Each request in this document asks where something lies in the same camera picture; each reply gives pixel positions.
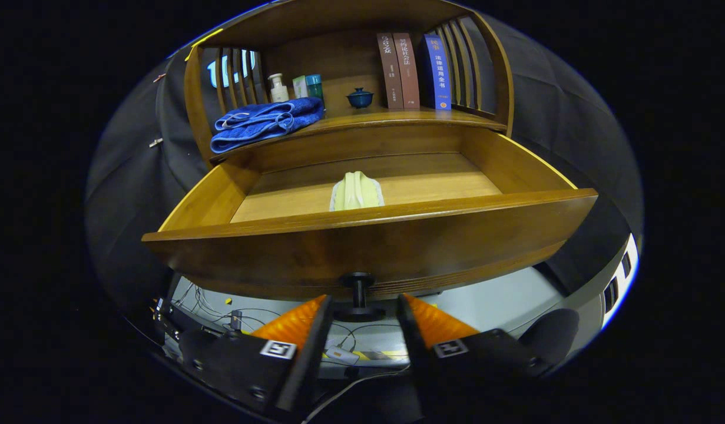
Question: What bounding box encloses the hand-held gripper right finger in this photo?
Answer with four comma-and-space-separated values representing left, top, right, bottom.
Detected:
396, 293, 551, 407

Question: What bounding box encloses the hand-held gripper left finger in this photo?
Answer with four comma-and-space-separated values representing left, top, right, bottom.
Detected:
180, 294, 333, 413

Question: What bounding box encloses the wooden drawer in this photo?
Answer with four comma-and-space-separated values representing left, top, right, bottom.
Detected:
141, 127, 598, 323

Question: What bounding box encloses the yellow scrub brush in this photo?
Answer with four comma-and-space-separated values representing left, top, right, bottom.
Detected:
329, 171, 385, 211

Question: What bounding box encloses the wooden countertop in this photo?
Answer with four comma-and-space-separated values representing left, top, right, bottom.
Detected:
212, 106, 508, 163

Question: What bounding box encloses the wooden cabinet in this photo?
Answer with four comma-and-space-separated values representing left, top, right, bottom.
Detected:
184, 0, 515, 171

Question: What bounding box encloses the white slotted panel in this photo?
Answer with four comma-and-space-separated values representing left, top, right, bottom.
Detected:
601, 234, 640, 330

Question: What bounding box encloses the blue folded towel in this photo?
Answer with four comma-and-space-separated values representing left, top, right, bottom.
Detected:
210, 97, 326, 154

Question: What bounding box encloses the white pump bottle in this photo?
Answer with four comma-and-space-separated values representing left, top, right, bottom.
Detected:
267, 73, 290, 103

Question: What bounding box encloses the blue book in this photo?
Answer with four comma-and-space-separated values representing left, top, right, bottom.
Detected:
421, 34, 452, 111

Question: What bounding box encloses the reddish brown book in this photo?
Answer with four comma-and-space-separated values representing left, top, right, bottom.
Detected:
393, 32, 421, 110

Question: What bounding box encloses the dark brown book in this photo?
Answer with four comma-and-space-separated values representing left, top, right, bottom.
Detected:
376, 32, 404, 110

